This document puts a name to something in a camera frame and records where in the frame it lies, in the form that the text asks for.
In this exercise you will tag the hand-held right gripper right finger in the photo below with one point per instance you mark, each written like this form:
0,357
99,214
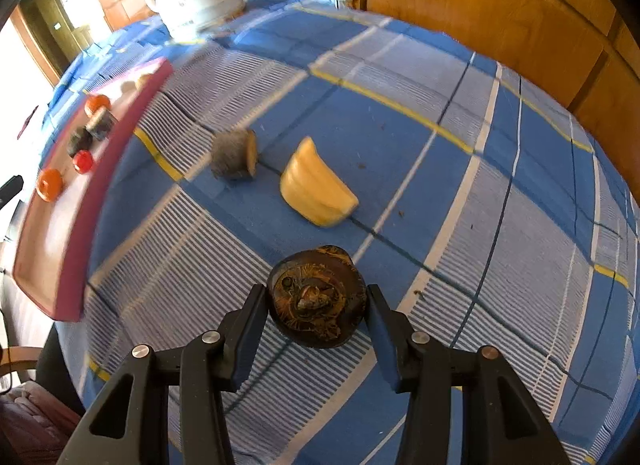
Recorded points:
382,345

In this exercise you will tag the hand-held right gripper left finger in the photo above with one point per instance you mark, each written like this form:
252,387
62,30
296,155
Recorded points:
250,340

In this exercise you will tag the round dark brown fruit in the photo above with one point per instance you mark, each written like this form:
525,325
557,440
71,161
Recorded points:
312,300

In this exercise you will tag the maroon tray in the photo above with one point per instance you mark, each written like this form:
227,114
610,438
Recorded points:
75,245

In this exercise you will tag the red tomato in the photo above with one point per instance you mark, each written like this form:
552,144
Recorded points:
83,161

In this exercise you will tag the orange tangerine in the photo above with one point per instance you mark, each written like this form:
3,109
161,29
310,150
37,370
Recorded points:
50,184
97,104

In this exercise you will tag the dark cut root piece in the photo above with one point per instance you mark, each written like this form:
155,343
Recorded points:
100,123
232,155

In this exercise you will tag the yellow squash piece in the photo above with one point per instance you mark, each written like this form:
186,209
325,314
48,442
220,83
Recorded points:
317,190

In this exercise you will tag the blue plaid blanket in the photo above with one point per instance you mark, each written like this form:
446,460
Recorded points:
425,170

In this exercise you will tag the wooden chair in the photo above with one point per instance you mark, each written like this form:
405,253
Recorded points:
30,410

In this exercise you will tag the black object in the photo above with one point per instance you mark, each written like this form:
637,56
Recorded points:
10,190

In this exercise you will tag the dark red small object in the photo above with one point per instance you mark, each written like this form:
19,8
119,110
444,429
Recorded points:
27,120

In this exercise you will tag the wooden headboard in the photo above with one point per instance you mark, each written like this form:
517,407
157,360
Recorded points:
450,10

